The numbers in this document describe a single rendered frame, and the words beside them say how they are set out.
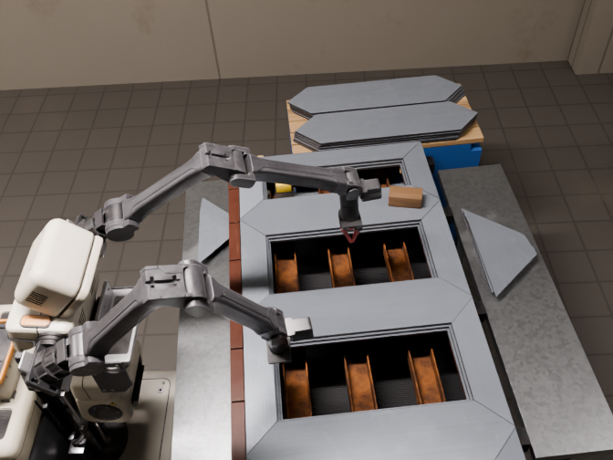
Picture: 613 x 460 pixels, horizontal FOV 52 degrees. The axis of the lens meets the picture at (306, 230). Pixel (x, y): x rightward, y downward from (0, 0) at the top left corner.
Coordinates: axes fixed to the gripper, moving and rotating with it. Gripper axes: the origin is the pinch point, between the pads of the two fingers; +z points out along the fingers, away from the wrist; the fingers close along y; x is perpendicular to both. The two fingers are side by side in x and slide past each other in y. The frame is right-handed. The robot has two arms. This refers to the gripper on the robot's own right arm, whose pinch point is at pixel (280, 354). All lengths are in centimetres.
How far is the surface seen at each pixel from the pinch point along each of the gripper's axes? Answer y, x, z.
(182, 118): 211, 59, 144
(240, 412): -14.4, 12.8, 4.7
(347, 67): 247, -53, 147
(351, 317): 13.0, -23.0, 9.0
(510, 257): 33, -81, 19
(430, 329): 6.6, -46.9, 8.8
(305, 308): 18.0, -8.6, 10.3
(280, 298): 22.4, -0.9, 11.4
